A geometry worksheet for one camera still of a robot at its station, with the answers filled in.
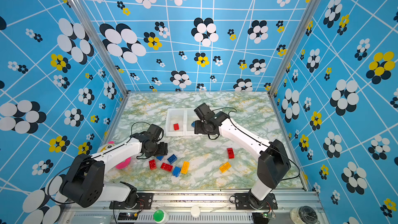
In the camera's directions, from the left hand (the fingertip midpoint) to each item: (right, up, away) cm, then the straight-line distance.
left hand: (164, 151), depth 89 cm
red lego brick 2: (+39, -1, 0) cm, 39 cm away
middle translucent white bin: (+14, +19, +11) cm, 26 cm away
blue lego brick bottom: (+8, -9, -7) cm, 14 cm away
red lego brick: (-5, -6, -5) cm, 9 cm away
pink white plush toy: (-30, +4, -3) cm, 30 cm away
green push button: (+4, -21, -23) cm, 31 cm away
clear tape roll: (+63, -18, -27) cm, 71 cm away
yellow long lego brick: (+13, -8, -5) cm, 16 cm away
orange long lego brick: (+35, -7, -6) cm, 36 cm away
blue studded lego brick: (+5, -3, -4) cm, 7 cm away
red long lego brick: (+3, -7, -6) cm, 10 cm away
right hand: (+21, +14, -5) cm, 26 cm away
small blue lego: (+16, +14, +11) cm, 24 cm away
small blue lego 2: (-2, -3, -2) cm, 4 cm away
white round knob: (+19, -19, -23) cm, 36 cm away
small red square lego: (+5, +13, +10) cm, 17 cm away
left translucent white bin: (+4, +15, +14) cm, 21 cm away
